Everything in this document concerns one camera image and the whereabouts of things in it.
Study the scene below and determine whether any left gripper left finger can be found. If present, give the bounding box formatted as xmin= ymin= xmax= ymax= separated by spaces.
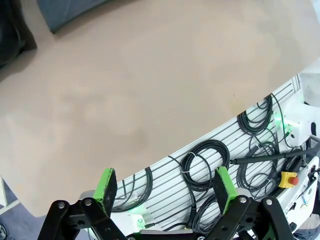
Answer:
xmin=37 ymin=167 xmax=126 ymax=240

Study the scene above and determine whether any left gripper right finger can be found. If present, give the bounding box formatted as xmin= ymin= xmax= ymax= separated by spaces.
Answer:
xmin=206 ymin=166 xmax=295 ymax=240

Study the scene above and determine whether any black sloped shoe stand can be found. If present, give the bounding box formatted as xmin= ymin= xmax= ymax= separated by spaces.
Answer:
xmin=36 ymin=0 xmax=141 ymax=35
xmin=0 ymin=0 xmax=31 ymax=67

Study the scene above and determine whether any yellow red emergency stop button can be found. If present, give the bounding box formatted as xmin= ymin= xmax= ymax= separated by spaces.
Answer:
xmin=279 ymin=171 xmax=300 ymax=189

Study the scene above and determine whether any white control cabinet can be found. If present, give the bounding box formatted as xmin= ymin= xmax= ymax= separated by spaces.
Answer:
xmin=259 ymin=156 xmax=320 ymax=226

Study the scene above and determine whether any black cable plug yellow band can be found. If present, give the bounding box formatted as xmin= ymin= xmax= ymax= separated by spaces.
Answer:
xmin=183 ymin=202 xmax=200 ymax=232

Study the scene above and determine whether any black stick-shaped enabling handle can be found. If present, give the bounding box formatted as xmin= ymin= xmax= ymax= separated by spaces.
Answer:
xmin=229 ymin=149 xmax=318 ymax=166

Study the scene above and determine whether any coiled black cable white tie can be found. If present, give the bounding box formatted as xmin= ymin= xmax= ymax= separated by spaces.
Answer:
xmin=181 ymin=139 xmax=231 ymax=193

